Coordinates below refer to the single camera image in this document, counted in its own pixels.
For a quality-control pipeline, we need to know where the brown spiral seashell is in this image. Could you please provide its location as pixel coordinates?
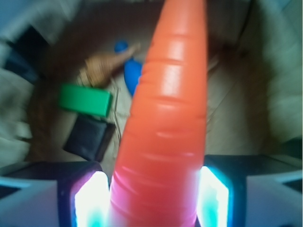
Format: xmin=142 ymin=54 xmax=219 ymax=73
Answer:
xmin=76 ymin=43 xmax=141 ymax=87

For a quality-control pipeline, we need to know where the green rectangular block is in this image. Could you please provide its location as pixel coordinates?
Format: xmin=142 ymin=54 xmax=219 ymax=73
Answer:
xmin=58 ymin=84 xmax=113 ymax=118

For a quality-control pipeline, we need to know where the black square cushion block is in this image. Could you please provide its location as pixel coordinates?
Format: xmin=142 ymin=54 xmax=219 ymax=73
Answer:
xmin=63 ymin=114 xmax=116 ymax=162

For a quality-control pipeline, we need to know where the blue plastic toy bottle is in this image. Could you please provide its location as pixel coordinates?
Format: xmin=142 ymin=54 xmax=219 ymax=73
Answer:
xmin=114 ymin=40 xmax=143 ymax=96

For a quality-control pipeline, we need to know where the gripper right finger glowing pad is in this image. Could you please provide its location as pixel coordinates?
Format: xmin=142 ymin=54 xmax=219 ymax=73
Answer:
xmin=196 ymin=155 xmax=303 ymax=227

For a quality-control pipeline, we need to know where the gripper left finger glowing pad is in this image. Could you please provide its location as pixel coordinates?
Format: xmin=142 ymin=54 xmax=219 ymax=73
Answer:
xmin=0 ymin=161 xmax=109 ymax=227

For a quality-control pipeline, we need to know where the orange plastic toy carrot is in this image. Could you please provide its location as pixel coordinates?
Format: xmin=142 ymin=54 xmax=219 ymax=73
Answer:
xmin=108 ymin=0 xmax=207 ymax=227

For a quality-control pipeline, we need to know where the brown paper lined bin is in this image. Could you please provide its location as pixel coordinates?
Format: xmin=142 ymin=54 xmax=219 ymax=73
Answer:
xmin=0 ymin=0 xmax=303 ymax=166

